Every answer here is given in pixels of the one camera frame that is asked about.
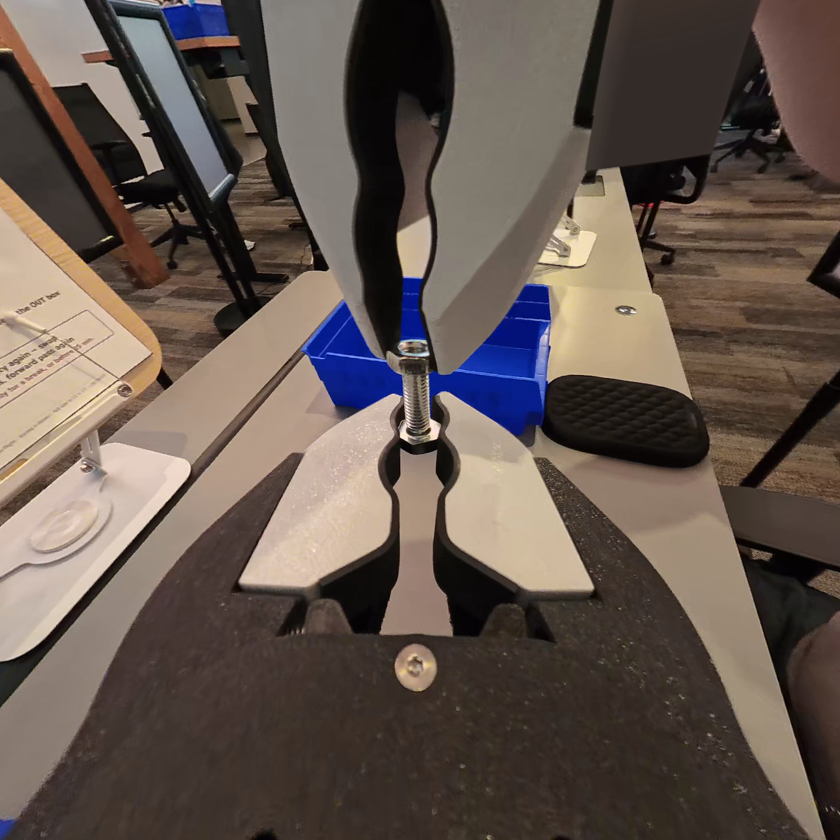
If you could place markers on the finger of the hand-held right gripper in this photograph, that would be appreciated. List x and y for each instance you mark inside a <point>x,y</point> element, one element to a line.
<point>308,131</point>
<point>512,164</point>

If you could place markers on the white tablet stand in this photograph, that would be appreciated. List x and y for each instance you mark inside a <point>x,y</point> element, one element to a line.
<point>568,246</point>
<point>118,499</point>

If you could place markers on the person's right forearm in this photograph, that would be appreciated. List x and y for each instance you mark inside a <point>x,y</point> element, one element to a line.
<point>800,79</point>

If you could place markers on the white instruction sheet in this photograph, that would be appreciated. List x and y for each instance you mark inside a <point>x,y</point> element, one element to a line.
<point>39,328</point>

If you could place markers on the instruction sheet on stand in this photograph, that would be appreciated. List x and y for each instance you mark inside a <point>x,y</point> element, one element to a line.
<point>141,328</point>

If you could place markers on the black desk chair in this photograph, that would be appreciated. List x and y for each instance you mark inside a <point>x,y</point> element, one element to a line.
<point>787,525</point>

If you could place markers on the black round-base sign stand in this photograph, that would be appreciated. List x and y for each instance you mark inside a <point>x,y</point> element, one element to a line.
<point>236,289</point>

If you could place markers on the blue storage crate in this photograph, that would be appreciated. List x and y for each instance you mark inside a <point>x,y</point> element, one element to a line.
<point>190,16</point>

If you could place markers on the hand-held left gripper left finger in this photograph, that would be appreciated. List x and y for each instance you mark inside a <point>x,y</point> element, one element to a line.
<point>321,518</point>

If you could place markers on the black sign stand pole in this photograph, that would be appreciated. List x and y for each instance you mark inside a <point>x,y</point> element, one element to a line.
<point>794,433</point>

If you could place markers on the black mesh pad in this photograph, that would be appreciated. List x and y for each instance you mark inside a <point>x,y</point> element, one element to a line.
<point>623,420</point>

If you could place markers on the short thick steel bolt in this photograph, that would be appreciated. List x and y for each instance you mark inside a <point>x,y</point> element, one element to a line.
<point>416,400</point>

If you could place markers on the wooden post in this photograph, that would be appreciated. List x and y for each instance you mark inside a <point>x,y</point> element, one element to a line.
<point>138,243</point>

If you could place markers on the grey flat panel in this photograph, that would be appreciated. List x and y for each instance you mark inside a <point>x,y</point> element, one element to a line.
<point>669,79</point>

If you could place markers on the large steel hex nut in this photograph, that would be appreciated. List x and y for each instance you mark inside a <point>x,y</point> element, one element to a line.
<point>410,355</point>

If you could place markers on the wooden top desk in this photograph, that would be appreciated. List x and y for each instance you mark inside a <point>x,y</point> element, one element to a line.
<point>210,43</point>

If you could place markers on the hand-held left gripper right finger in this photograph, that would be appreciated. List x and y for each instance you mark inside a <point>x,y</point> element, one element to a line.
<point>512,518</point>

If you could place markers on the blue plastic bin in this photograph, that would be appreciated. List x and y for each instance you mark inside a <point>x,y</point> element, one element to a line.
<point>499,387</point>

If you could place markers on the person's leg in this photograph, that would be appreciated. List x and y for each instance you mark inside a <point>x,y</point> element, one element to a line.
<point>817,709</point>

